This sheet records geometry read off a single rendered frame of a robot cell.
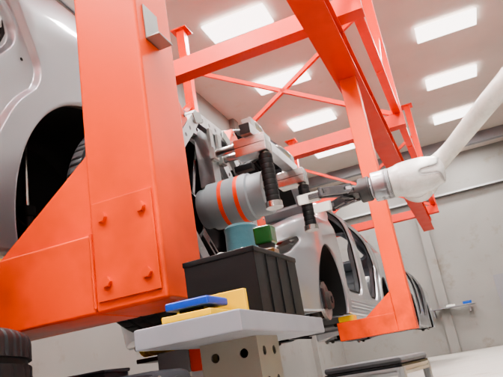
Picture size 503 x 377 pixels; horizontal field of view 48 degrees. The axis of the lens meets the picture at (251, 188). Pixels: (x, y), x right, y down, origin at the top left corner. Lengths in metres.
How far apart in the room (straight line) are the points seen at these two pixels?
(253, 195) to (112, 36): 0.58
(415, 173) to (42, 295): 1.03
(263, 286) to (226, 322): 0.18
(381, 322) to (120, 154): 4.21
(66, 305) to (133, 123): 0.39
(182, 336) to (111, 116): 0.57
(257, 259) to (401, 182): 0.80
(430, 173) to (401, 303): 3.56
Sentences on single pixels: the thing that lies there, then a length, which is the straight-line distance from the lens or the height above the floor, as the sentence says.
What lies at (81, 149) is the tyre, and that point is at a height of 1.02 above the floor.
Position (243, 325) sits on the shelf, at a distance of 0.78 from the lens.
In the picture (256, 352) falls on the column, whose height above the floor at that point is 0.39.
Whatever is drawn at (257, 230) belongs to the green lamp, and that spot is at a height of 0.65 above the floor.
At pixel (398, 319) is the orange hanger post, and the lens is 5.17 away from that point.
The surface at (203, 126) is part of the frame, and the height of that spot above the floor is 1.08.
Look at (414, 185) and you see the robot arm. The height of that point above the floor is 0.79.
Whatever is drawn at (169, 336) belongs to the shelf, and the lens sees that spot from 0.83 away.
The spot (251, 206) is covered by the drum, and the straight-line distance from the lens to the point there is 1.59.
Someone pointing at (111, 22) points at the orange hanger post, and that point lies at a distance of 1.34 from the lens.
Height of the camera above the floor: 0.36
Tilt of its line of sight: 18 degrees up
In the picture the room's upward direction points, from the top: 10 degrees counter-clockwise
